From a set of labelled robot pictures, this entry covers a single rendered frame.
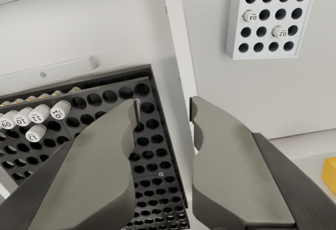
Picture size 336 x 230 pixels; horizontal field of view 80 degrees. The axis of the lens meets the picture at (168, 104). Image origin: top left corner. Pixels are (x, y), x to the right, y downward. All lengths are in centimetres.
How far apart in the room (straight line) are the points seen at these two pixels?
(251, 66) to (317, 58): 10
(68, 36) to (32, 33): 4
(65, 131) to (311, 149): 40
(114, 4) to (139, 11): 2
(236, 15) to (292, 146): 27
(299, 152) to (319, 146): 4
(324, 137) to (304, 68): 16
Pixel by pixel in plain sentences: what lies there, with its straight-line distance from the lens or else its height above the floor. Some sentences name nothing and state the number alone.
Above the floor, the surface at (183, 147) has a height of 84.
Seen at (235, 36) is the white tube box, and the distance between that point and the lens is 27.
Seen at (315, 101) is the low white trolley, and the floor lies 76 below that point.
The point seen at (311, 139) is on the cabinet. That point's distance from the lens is 47.
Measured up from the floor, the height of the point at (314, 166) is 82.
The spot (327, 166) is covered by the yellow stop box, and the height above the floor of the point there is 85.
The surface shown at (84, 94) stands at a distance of 19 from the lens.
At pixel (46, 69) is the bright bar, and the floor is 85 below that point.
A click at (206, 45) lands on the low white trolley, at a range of 31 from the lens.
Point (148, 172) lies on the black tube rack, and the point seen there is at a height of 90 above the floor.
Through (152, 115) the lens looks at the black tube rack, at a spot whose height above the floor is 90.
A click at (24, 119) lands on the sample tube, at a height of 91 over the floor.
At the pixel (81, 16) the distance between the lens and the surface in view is 23.
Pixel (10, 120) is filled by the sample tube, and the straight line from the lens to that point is 22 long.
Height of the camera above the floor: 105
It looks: 60 degrees down
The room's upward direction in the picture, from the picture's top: 179 degrees clockwise
